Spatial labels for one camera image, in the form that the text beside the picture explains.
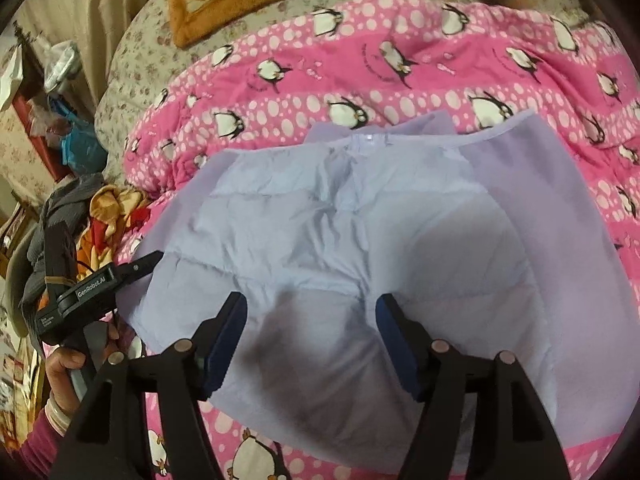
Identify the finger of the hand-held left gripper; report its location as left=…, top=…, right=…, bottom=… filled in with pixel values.
left=113, top=250, right=165, bottom=287

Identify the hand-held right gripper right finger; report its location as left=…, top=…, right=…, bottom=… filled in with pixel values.
left=375, top=293, right=572, bottom=480

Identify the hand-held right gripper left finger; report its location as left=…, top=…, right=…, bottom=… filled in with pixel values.
left=47, top=291, right=249, bottom=480

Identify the lilac fleece-lined jacket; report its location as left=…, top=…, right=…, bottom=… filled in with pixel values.
left=117, top=109, right=622, bottom=455

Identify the person's left forearm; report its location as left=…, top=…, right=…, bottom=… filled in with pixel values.
left=19, top=389, right=79, bottom=480

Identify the person's left hand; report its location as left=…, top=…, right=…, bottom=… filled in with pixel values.
left=43, top=319, right=122, bottom=407

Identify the orange yellow printed cloth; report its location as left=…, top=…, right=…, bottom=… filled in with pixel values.
left=75, top=184, right=152, bottom=267

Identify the grey garment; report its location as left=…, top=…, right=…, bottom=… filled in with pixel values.
left=19, top=174, right=107, bottom=312

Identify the blue plastic bag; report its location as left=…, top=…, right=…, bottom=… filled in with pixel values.
left=59, top=99, right=109, bottom=174

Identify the red cabinet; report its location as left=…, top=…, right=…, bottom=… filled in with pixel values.
left=12, top=94, right=72, bottom=182

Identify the floral bed sheet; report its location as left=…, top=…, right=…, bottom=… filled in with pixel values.
left=94, top=0, right=610, bottom=190

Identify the clear plastic bag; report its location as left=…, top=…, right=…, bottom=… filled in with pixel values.
left=42, top=39, right=82, bottom=94

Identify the orange patchwork pillow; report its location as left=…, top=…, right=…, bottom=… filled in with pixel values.
left=167, top=0, right=374, bottom=49

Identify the pink penguin print blanket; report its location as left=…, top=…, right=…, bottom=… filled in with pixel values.
left=116, top=0, right=640, bottom=480

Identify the beige curtain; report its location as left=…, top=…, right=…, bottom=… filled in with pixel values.
left=14, top=0, right=174, bottom=127

